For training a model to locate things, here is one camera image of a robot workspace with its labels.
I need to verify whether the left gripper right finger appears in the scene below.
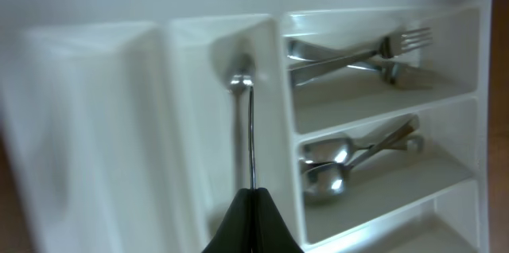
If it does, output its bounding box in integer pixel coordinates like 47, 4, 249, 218
252, 188, 303, 253

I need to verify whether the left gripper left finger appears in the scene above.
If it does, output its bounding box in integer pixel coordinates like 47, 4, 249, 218
202, 189, 252, 253

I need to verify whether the small steel teaspoon dark handle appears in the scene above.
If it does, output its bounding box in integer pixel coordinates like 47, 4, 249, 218
248, 86, 256, 190

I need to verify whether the white plastic cutlery tray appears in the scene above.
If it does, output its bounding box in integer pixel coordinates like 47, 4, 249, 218
1, 0, 492, 252

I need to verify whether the small steel teaspoon silver handle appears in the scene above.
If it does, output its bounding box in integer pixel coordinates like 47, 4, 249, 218
224, 53, 255, 189

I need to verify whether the large steel spoon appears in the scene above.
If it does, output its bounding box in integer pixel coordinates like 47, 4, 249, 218
299, 135, 425, 165
300, 115, 420, 204

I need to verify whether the steel fork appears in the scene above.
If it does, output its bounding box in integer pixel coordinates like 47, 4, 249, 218
287, 38, 437, 90
289, 28, 432, 87

